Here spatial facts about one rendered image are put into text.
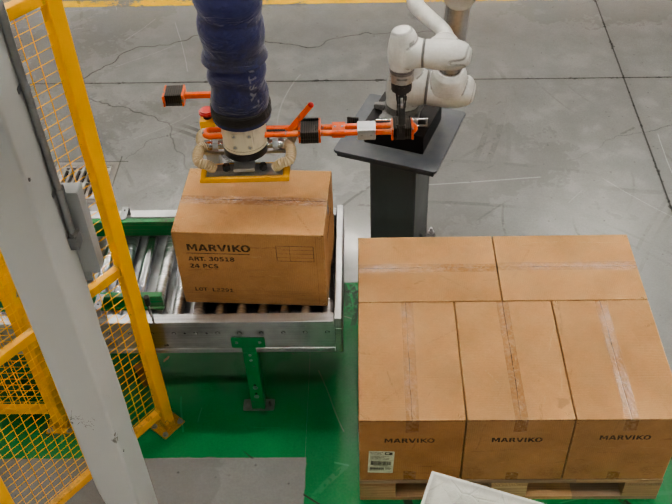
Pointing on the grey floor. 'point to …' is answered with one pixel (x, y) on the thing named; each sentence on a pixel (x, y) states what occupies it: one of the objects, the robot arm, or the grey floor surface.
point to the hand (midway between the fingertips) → (400, 126)
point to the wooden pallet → (585, 488)
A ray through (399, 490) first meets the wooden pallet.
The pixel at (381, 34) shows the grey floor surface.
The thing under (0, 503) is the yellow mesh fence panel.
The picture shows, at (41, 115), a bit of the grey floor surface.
